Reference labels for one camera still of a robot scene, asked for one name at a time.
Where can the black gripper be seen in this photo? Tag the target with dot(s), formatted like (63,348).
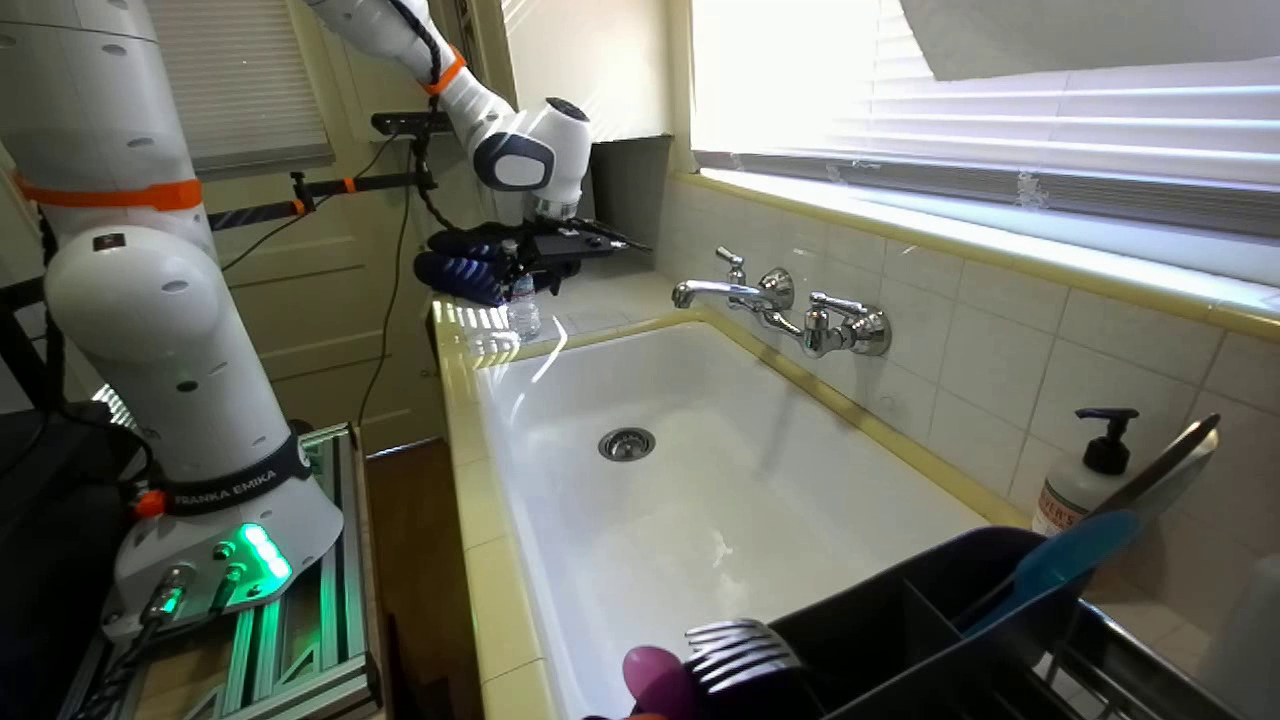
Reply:
(544,271)

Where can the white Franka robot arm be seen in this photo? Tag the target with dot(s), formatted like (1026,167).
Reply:
(144,335)

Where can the soap pump bottle orange label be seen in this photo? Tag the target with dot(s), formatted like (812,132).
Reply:
(1075,486)

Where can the blue black ribbed object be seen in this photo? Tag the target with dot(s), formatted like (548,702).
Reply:
(463,274)

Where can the metal sink drain strainer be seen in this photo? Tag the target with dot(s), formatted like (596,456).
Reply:
(624,445)

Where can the cream upper cabinet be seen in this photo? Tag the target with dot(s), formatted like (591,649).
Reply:
(587,61)

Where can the black tripod boom orange clamps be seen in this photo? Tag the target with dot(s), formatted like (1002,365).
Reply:
(323,193)

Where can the white sink basin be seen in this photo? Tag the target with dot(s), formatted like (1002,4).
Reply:
(693,504)

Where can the silver fork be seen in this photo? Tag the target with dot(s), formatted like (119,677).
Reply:
(752,667)
(727,634)

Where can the white window blinds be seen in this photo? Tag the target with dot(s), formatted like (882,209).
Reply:
(1002,93)

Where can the dark dish rack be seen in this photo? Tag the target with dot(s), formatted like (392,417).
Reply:
(933,654)

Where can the black bag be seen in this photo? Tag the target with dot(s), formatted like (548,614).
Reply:
(54,561)

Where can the blue spatula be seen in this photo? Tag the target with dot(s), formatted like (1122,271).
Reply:
(1066,561)

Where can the black camera bar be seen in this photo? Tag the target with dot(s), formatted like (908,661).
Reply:
(414,121)

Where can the chrome wall faucet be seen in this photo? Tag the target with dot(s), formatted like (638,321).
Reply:
(784,312)

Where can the aluminium frame robot table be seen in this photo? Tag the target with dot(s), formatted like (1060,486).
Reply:
(282,626)

